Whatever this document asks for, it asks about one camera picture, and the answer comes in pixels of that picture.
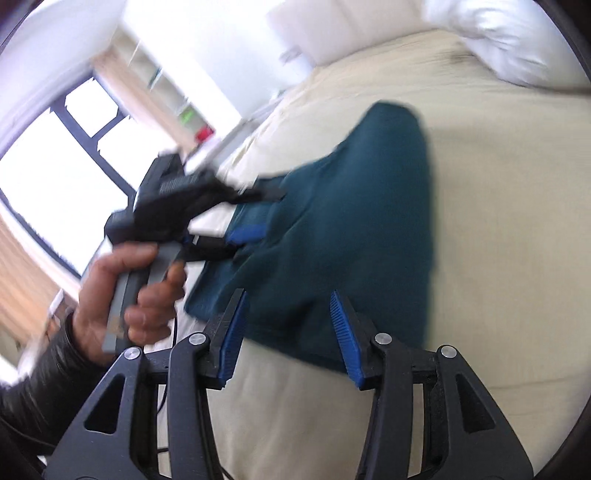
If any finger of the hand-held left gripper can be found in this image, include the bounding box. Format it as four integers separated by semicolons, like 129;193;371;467
185;223;269;264
203;178;286;206

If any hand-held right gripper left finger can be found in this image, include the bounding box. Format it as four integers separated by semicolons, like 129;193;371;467
44;288;250;480

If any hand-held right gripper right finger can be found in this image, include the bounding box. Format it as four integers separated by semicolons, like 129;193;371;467
329;291;536;480

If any dark green knit sweater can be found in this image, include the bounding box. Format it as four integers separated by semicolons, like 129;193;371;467
185;102;437;374

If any person's left forearm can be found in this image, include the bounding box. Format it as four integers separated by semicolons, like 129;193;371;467
0;309;121;457

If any person's left hand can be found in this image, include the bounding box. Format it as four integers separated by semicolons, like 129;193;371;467
71;244;188;366

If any white nightstand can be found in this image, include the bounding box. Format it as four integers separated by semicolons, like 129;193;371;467
240;85;308;127

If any beige curtain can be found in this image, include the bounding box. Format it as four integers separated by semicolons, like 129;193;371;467
92;46;199;153
0;203;77;344

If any black framed window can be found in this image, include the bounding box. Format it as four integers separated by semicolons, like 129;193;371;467
0;76;185;280

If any white bookshelf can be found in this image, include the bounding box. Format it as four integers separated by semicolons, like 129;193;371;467
113;23;245;144

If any bed with beige sheet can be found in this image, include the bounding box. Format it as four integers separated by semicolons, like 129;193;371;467
157;28;591;480

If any beige padded headboard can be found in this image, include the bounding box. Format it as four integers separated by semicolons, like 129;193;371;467
265;0;432;65

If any white folded duvet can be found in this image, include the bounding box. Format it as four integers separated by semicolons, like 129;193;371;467
422;0;591;90

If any thin black cable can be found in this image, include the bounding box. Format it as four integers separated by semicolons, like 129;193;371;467
156;302;178;455

